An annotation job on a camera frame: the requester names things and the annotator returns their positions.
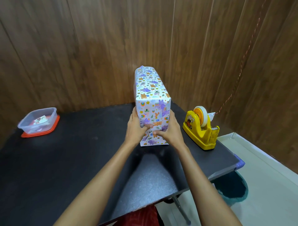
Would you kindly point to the person's right hand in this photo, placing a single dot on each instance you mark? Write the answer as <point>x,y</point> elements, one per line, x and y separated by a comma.
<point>171,135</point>

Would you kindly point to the person's left hand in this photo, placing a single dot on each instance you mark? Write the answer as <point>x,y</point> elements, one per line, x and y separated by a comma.
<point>134,131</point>

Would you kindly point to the person's right thumb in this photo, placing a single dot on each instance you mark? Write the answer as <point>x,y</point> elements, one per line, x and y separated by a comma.
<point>157,134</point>

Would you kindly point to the person's left thumb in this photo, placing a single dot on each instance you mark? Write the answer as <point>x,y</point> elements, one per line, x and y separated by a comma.
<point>146,127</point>

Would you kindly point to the gift box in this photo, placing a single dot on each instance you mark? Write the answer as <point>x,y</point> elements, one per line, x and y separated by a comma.
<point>151,93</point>

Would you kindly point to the person's right forearm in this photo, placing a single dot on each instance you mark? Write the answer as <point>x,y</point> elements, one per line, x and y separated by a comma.
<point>204,186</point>

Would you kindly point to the person's left forearm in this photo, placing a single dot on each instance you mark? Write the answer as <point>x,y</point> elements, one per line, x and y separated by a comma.
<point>97,186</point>

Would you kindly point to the yellow tape dispenser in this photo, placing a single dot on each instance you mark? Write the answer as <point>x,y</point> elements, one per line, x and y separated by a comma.
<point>200,137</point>

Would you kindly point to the clear tape roll orange core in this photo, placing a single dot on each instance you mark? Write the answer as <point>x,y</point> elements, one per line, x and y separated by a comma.
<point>202,115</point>

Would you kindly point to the metal table leg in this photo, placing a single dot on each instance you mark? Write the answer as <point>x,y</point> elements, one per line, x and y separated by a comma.
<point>181,209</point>

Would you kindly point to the person's red patterned clothing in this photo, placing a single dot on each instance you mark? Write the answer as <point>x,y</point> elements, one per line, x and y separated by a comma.
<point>139,216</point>

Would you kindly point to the purple table corner guard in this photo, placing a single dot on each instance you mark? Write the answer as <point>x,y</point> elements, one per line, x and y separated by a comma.
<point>239,163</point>

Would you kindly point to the teal waste bin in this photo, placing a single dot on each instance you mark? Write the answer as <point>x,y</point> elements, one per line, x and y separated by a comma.
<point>232,188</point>

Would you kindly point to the red container lid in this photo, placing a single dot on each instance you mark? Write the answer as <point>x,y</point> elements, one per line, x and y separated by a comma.
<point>50,130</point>

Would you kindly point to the printed paper stickers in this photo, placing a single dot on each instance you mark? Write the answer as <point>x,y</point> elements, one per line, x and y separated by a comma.
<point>40,120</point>

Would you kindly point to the clear plastic container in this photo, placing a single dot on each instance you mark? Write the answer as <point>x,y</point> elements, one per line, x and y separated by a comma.
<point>38,120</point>

